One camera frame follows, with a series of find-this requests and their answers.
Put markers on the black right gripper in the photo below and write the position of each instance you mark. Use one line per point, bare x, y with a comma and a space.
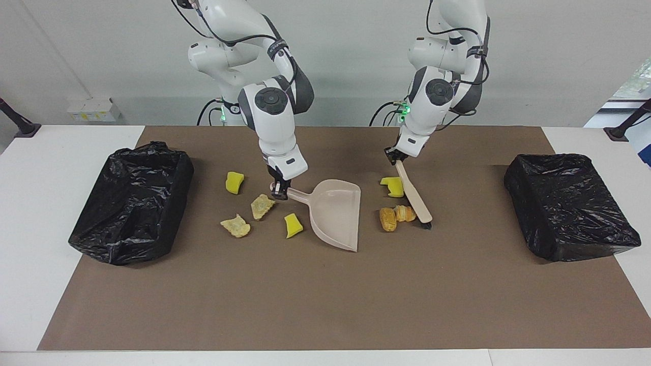
277, 182

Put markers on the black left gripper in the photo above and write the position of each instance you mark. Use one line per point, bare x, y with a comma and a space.
394, 155

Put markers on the tall pale dumpling piece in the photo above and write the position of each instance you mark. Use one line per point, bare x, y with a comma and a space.
262, 206

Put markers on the notched yellow sponge piece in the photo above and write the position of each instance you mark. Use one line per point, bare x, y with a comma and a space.
392, 186

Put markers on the small curved yellow sponge piece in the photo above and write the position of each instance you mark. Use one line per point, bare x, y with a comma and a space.
292, 225

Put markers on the beige brush with black bristles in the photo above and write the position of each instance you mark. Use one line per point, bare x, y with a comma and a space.
414, 195

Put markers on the orange striped bread piece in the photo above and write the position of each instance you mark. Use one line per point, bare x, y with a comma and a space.
405, 213

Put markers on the wide pale dumpling piece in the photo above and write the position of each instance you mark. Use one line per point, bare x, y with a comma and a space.
235, 225

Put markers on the brown bread roll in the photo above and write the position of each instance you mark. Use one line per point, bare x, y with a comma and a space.
388, 218

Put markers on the beige plastic dustpan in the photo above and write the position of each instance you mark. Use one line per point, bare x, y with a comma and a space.
335, 213

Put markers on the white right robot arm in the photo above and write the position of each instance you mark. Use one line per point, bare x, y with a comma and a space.
272, 122

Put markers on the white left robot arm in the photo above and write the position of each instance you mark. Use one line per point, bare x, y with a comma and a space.
427, 117

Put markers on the bin lined with black bag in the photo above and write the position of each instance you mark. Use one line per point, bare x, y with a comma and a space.
132, 203
564, 203

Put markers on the rounded yellow sponge piece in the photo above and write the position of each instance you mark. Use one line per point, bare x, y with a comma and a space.
234, 182

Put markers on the brown paper table mat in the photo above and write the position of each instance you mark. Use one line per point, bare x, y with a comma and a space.
325, 315

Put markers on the white wall socket box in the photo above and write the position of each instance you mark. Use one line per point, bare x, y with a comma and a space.
94, 109

